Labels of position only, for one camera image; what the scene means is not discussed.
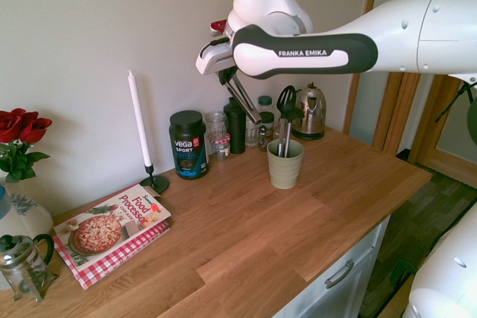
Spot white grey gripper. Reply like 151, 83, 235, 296
195, 39, 239, 87

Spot metal tongs with black grips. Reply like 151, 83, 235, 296
222, 71, 264, 126

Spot pale green ribbed utensil holder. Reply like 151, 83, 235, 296
266, 139, 306, 190

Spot black candle holder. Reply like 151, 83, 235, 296
139, 163, 170, 194

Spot clear glass jar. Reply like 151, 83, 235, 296
204, 110, 229, 147

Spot clear bottle with green cap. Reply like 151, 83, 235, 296
257, 95, 279, 141

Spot black shaker bottle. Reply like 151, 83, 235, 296
223, 97, 247, 155

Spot black slotted spatula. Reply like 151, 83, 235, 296
277, 85, 297, 157

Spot clear glass bottle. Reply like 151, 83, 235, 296
244, 108, 261, 148

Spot small jar with checkered lid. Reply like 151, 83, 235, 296
209, 133, 232, 161

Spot black Vega protein tub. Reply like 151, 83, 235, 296
168, 109, 211, 181

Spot shiny steel kettle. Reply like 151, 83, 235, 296
291, 82, 328, 141

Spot tall white candle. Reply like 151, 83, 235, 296
127, 69, 154, 168

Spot food processor cookbook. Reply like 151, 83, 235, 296
52, 182, 173, 291

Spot red roses bouquet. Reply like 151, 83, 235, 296
0, 107, 54, 184

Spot white kitchen cabinet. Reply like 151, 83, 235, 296
271, 216, 392, 318

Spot white vase with blue print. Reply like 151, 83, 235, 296
0, 175, 54, 245

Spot glass French press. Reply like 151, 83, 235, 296
0, 233, 60, 303

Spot black ladle with metal handle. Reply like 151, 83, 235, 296
280, 106, 305, 158

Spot wooden door frame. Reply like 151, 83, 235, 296
341, 0, 470, 165

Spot silver drawer handle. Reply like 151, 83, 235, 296
323, 261, 356, 290

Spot black camera tripod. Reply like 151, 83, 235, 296
435, 78, 477, 124

